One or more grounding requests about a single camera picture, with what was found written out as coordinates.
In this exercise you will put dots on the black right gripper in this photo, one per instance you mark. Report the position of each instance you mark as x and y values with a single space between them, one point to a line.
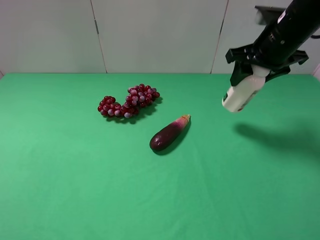
275 57

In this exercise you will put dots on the white milk bottle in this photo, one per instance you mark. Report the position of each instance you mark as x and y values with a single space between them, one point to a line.
238 96

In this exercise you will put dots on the purple eggplant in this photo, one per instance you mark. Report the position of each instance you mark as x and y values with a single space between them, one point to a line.
170 133

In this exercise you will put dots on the red purple grape bunch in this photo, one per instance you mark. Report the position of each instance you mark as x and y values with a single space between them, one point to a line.
139 97

